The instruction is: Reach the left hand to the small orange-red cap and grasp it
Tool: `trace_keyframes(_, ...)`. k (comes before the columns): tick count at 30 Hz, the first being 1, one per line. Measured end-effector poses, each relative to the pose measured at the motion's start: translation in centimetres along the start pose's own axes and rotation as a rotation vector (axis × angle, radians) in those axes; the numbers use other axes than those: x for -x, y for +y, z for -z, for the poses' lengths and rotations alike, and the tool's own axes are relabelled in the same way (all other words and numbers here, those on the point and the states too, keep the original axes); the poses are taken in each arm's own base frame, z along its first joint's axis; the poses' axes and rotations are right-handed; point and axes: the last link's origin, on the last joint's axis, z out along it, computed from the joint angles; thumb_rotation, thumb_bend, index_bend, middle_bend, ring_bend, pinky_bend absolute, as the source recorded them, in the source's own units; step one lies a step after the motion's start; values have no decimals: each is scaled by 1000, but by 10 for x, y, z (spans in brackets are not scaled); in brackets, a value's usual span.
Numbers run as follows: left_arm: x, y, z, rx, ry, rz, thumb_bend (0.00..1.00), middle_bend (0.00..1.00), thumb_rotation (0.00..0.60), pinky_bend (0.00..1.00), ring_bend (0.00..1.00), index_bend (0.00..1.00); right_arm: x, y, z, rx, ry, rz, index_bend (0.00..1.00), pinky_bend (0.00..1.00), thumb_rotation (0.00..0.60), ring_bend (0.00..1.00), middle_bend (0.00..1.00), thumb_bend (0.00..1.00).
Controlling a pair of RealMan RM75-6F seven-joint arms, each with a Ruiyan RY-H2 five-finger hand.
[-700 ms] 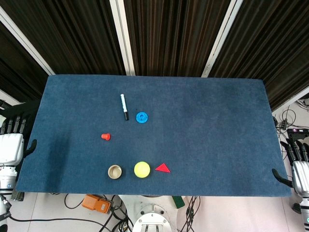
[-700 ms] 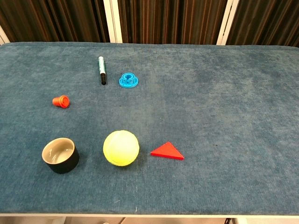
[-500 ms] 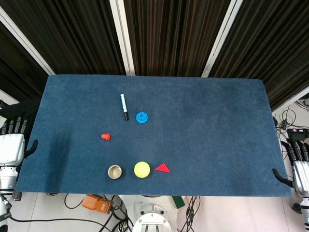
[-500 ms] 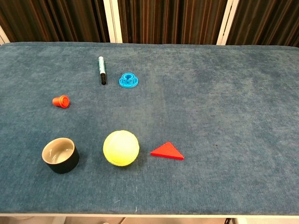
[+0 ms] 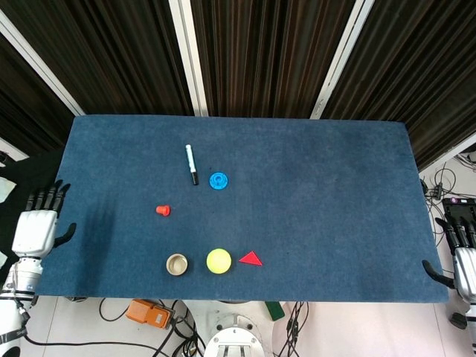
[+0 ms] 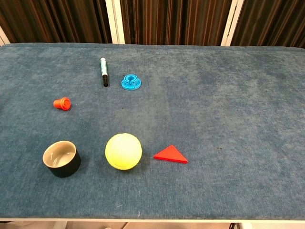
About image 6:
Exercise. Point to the blue fabric table cover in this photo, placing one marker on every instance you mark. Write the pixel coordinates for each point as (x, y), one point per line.
(214, 119)

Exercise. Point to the blue round flanged part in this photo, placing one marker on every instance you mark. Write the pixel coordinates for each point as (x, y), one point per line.
(131, 82)

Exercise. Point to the black and white marker pen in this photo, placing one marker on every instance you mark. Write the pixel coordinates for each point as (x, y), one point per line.
(104, 71)

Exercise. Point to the small red peg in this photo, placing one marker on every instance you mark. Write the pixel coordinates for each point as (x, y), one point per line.
(62, 103)

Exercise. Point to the black cup with beige inside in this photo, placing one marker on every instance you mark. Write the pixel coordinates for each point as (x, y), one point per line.
(62, 162)

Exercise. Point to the red triangular block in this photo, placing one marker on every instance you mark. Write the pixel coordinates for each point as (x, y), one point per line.
(171, 155)

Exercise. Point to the white vertical frame post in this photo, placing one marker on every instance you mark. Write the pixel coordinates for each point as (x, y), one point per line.
(231, 22)
(3, 37)
(115, 21)

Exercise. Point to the dark striped curtain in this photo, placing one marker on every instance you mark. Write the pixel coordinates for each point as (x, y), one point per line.
(174, 21)

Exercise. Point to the yellow tennis ball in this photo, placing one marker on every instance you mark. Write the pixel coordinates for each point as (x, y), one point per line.
(123, 151)

